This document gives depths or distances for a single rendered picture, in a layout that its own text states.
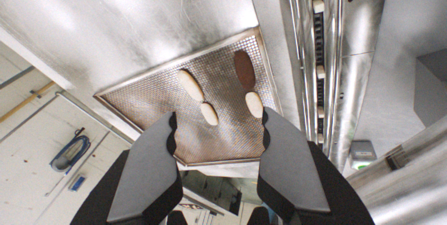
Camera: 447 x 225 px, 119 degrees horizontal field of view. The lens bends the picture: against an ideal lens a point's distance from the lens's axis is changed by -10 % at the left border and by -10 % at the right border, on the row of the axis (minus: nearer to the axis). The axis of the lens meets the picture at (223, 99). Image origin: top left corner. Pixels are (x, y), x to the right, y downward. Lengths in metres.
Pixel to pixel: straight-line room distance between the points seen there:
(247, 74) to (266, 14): 0.13
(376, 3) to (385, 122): 0.39
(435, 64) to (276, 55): 0.29
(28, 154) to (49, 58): 3.18
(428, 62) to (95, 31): 0.67
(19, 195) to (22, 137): 0.84
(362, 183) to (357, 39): 0.23
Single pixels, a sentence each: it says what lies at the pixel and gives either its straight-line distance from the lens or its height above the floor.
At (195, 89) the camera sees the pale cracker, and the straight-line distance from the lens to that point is 0.37.
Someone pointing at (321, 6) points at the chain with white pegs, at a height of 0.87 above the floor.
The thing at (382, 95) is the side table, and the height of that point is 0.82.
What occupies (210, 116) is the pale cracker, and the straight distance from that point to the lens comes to 0.44.
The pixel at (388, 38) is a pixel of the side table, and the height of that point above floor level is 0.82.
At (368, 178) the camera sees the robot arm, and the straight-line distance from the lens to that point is 0.26.
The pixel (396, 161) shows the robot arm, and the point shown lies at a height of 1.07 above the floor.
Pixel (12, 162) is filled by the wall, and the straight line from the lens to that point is 3.71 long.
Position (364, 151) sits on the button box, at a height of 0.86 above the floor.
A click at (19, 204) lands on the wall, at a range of 3.85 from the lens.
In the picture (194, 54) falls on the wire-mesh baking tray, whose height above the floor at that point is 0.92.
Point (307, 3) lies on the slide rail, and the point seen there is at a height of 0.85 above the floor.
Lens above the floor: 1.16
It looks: 40 degrees down
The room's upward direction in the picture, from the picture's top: 160 degrees counter-clockwise
